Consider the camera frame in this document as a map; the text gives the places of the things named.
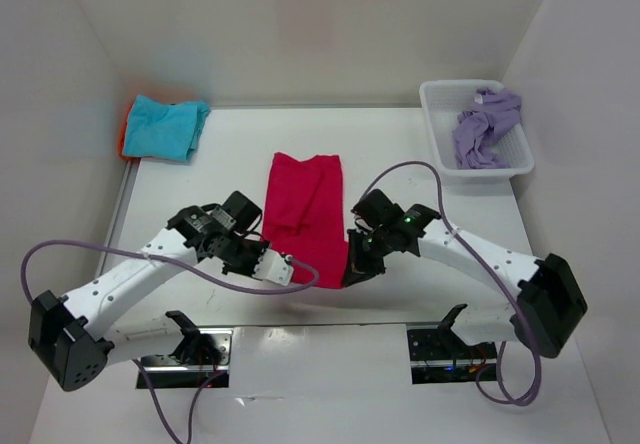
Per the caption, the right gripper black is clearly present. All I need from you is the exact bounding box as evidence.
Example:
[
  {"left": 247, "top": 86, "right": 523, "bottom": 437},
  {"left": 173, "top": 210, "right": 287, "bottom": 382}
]
[{"left": 342, "top": 225, "right": 394, "bottom": 286}]

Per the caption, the magenta t shirt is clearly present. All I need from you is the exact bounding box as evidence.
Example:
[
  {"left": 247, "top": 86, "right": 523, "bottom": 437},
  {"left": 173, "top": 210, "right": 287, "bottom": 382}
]
[{"left": 262, "top": 152, "right": 348, "bottom": 290}]

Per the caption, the cyan t shirt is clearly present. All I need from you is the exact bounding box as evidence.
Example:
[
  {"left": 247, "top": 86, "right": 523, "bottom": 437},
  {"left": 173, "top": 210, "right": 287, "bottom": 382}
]
[{"left": 124, "top": 95, "right": 211, "bottom": 164}]

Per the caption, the orange t shirt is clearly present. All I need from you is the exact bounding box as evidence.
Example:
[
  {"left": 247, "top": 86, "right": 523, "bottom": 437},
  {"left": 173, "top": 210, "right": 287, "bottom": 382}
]
[{"left": 117, "top": 103, "right": 134, "bottom": 161}]

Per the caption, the lavender t shirt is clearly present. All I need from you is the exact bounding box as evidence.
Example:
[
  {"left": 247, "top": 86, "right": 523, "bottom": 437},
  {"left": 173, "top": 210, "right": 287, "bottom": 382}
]
[{"left": 452, "top": 88, "right": 522, "bottom": 170}]

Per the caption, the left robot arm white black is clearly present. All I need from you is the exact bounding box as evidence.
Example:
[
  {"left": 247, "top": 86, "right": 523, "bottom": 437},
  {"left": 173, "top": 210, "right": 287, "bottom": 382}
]
[{"left": 28, "top": 191, "right": 292, "bottom": 392}]

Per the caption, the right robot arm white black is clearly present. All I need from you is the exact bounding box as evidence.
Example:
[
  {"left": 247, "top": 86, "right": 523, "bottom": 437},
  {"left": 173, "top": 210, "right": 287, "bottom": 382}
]
[{"left": 341, "top": 189, "right": 588, "bottom": 359}]

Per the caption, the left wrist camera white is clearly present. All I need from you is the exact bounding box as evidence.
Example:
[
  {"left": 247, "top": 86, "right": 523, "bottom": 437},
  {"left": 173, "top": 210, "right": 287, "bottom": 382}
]
[{"left": 253, "top": 249, "right": 294, "bottom": 287}]

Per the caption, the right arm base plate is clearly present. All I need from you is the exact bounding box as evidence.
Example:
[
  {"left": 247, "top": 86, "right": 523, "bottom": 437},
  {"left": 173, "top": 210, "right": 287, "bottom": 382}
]
[{"left": 406, "top": 326, "right": 497, "bottom": 385}]

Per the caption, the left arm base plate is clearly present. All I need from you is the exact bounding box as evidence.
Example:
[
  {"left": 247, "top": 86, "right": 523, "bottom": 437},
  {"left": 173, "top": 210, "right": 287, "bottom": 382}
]
[{"left": 140, "top": 328, "right": 233, "bottom": 390}]

